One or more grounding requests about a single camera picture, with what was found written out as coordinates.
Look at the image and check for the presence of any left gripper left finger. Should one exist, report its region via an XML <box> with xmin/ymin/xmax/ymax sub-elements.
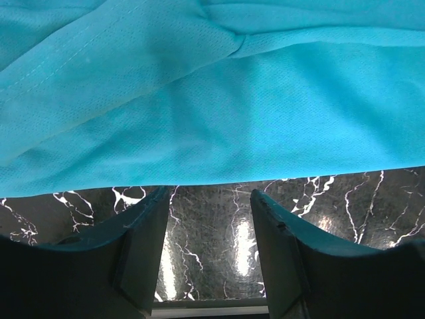
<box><xmin>1</xmin><ymin>187</ymin><xmax>170</xmax><ymax>318</ymax></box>

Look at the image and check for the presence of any teal t shirt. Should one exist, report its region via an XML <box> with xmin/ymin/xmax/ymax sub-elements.
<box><xmin>1</xmin><ymin>0</ymin><xmax>424</xmax><ymax>197</ymax></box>

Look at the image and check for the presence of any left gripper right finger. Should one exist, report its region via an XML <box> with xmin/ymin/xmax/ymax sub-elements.
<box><xmin>250</xmin><ymin>190</ymin><xmax>424</xmax><ymax>318</ymax></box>

